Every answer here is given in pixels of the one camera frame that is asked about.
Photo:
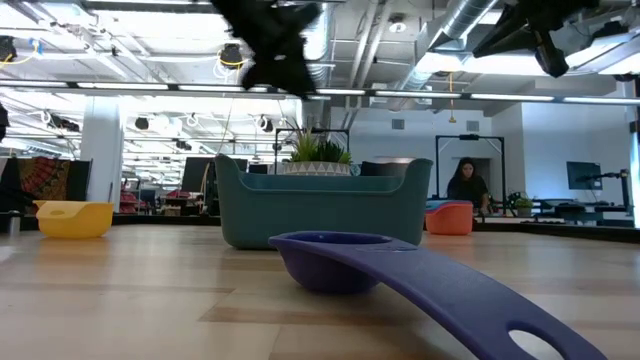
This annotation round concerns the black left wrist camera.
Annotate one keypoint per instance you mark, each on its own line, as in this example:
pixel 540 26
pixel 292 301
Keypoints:
pixel 302 17

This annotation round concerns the yellow measuring cup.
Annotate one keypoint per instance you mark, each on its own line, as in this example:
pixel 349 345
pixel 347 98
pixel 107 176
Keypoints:
pixel 75 222

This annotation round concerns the colourful patterned tapestry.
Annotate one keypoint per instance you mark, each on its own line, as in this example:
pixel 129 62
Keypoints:
pixel 45 180

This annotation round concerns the black table frame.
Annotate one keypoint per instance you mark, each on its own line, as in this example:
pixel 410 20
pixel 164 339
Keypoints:
pixel 150 219

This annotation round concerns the orange measuring cup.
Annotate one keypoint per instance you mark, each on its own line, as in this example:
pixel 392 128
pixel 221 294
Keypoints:
pixel 450 222

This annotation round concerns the black desk monitor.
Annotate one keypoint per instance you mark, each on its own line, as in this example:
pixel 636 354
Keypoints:
pixel 195 175

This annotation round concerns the person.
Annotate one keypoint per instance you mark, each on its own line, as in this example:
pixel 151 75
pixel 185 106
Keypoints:
pixel 467 192

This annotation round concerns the white column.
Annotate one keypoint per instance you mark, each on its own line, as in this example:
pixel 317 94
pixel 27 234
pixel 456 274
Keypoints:
pixel 102 160

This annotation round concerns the black ceiling spotlight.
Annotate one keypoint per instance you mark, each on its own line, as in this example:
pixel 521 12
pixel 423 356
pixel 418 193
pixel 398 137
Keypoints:
pixel 231 55

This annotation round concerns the succulent in white patterned pot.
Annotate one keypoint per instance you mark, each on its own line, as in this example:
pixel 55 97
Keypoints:
pixel 315 167

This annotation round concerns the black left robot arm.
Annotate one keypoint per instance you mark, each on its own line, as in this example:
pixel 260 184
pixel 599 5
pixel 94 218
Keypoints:
pixel 240 7

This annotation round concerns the small background potted plant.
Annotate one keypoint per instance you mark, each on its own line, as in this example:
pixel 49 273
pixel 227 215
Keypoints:
pixel 524 204

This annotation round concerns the black wall monitor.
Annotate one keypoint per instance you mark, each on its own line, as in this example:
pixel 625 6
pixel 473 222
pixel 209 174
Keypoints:
pixel 584 175

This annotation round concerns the silver spiral ventilation duct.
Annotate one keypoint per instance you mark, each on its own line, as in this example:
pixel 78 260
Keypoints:
pixel 320 50
pixel 465 15

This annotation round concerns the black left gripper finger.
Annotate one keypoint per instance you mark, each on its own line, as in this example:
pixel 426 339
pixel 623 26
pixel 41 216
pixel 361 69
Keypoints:
pixel 292 77
pixel 255 77

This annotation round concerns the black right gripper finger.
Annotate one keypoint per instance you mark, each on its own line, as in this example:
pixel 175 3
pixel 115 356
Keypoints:
pixel 505 37
pixel 551 57

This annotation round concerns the purple measuring cup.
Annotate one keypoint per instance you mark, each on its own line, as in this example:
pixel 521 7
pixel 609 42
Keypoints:
pixel 325 272

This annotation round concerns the black metal rig frame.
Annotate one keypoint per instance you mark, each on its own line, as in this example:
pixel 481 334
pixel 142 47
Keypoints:
pixel 469 136

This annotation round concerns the teal plastic basket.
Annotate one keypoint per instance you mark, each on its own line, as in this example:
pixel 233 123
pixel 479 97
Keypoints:
pixel 320 215

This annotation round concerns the black overhead light bar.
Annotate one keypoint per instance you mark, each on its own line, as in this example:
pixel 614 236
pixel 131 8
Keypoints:
pixel 370 93

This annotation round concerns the grey metal cylinder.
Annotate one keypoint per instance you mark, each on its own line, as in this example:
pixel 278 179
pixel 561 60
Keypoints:
pixel 14 225

